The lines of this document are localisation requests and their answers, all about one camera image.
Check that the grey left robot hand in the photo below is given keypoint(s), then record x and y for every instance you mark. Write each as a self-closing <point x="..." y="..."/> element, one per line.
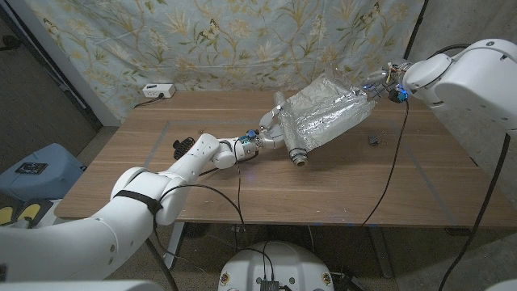
<point x="270" y="135"/>

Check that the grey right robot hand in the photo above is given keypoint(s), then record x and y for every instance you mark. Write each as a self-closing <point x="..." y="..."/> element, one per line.
<point x="381" y="78"/>

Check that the aluminum foil roll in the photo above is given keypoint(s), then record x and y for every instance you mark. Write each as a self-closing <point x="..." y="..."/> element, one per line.
<point x="323" y="113"/>

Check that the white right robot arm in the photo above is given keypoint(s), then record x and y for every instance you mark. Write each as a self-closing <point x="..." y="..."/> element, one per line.
<point x="464" y="77"/>

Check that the white robot shoulder cover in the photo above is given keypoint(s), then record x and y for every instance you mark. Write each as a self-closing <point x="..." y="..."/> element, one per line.
<point x="81" y="286"/>

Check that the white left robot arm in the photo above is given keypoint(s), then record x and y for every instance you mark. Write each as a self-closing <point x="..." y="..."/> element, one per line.
<point x="81" y="234"/>

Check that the grey binder clip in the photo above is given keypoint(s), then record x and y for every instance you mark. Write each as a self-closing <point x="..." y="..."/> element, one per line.
<point x="373" y="139"/>

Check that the small brass screw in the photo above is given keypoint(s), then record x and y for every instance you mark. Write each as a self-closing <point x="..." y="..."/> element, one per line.
<point x="200" y="130"/>

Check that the black hair claw clip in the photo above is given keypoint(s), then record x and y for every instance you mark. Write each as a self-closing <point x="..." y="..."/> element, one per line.
<point x="182" y="147"/>

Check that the floral printed backdrop cloth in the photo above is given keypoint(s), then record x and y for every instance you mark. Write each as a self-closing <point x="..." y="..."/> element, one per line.
<point x="242" y="40"/>

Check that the white power strip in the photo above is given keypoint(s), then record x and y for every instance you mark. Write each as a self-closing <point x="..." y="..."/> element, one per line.
<point x="155" y="89"/>

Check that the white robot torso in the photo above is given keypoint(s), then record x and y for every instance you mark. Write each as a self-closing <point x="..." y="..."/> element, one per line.
<point x="278" y="262"/>

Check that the grey metal table leg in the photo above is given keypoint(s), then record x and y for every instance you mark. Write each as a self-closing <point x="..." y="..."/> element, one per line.
<point x="381" y="254"/>
<point x="173" y="246"/>

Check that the black hub on torso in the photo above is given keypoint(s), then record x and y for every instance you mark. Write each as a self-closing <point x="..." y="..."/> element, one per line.
<point x="269" y="285"/>

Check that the blue grey storage bin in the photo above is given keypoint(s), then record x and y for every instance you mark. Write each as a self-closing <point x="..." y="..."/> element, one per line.
<point x="52" y="161"/>

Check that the black card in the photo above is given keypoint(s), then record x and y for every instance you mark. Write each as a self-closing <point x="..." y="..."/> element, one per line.
<point x="31" y="168"/>

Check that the yellow flat object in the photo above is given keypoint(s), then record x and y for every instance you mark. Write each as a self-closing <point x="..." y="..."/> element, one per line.
<point x="5" y="215"/>
<point x="29" y="211"/>

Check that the black round knob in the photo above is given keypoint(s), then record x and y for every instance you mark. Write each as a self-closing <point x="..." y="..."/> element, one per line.
<point x="10" y="41"/>

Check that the black backdrop frame pole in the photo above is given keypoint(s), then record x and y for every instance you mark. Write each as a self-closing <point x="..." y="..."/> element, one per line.
<point x="414" y="28"/>

